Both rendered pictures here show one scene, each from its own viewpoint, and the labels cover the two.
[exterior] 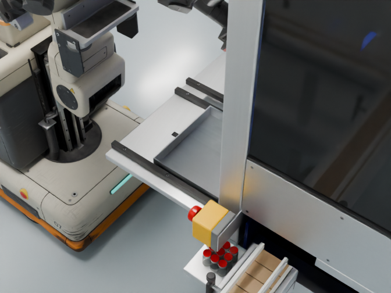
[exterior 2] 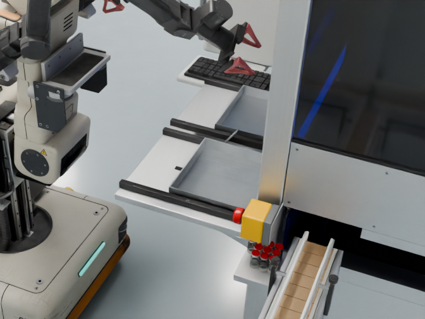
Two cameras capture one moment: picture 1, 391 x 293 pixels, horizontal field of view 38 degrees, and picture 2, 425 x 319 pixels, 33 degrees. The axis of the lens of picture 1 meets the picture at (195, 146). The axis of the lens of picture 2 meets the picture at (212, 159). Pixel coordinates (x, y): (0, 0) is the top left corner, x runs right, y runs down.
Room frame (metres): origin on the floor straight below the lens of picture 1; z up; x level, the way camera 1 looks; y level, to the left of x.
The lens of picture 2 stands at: (-0.45, 0.48, 2.11)
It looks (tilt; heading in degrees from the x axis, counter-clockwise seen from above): 36 degrees down; 342
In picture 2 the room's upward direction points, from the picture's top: 4 degrees clockwise
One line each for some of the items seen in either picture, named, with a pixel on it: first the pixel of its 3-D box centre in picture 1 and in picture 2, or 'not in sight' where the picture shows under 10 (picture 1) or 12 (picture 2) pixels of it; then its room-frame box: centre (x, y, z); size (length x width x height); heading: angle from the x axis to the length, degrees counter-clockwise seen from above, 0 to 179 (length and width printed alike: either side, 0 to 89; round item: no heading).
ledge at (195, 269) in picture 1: (221, 267); (268, 268); (0.69, -0.06, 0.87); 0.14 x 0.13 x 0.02; 52
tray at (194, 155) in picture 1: (231, 162); (243, 181); (1.00, -0.10, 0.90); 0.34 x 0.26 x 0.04; 52
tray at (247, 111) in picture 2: not in sight; (279, 121); (1.27, -0.31, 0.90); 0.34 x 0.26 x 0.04; 52
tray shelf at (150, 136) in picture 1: (244, 122); (240, 150); (1.18, -0.15, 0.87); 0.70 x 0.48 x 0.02; 142
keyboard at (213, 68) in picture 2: not in sight; (241, 77); (1.69, -0.32, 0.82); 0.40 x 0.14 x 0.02; 51
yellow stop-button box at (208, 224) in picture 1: (212, 225); (258, 221); (0.73, -0.04, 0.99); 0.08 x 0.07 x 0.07; 52
